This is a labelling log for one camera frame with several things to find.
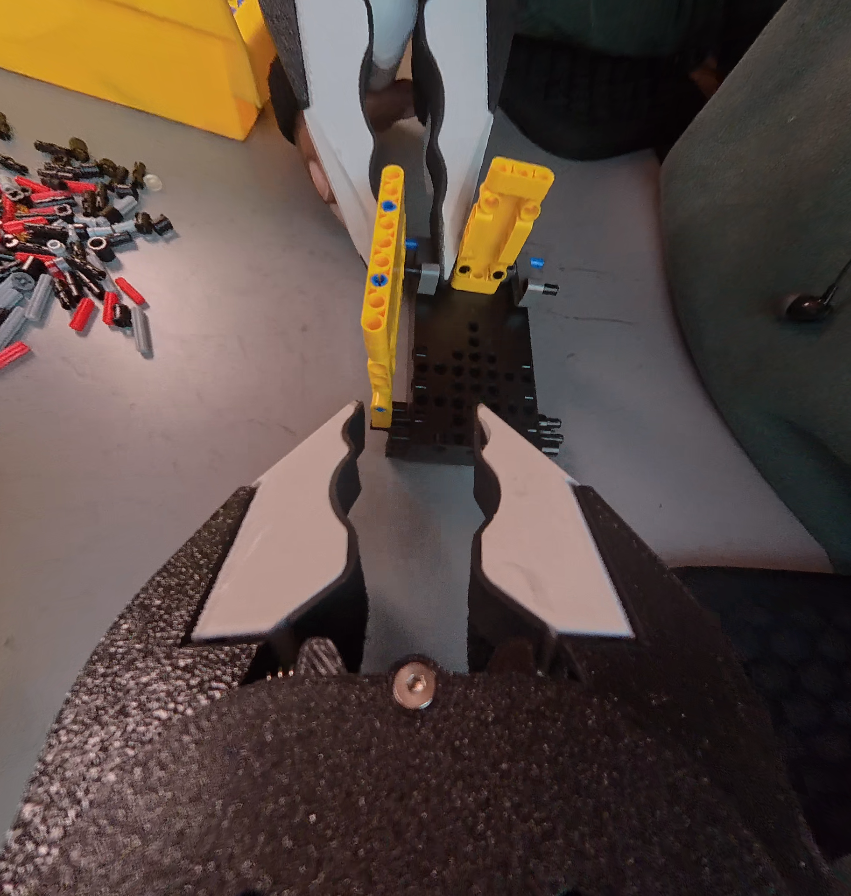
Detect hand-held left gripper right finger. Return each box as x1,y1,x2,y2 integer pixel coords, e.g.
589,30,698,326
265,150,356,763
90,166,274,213
469,404,636,676

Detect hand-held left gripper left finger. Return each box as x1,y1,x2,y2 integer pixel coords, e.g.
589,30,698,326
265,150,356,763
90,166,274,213
189,400,368,676

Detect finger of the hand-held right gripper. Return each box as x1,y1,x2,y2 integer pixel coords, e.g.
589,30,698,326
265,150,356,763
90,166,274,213
415,0,498,272
301,0,383,267

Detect black lego base block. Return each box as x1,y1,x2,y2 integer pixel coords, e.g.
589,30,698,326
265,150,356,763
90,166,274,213
385,238,565,465

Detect yellow lego beam with pins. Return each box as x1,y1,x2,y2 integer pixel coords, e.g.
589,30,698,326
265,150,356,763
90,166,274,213
360,165,407,429

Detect pile of small lego parts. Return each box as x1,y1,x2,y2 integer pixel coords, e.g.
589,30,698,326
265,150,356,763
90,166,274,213
0,111,176,435

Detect person's right hand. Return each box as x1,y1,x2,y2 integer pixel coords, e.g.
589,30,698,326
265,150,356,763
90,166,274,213
292,114,352,225

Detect person's black pants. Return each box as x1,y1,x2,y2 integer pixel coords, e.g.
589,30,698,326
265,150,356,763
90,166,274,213
499,28,851,865

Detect yellow storage bin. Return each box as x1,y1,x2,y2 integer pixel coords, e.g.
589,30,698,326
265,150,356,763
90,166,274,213
0,0,279,141

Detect black earphone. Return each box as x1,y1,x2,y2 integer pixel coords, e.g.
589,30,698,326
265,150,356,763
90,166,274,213
779,234,851,323

